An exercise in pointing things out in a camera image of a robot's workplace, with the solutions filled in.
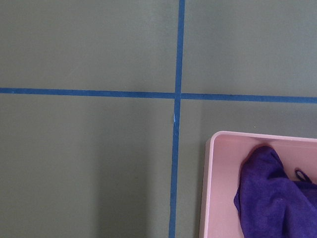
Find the purple cloth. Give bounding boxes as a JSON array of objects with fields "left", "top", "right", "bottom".
[{"left": 234, "top": 146, "right": 317, "bottom": 238}]

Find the pink plastic tray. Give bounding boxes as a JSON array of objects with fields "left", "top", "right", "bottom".
[{"left": 199, "top": 131, "right": 317, "bottom": 238}]

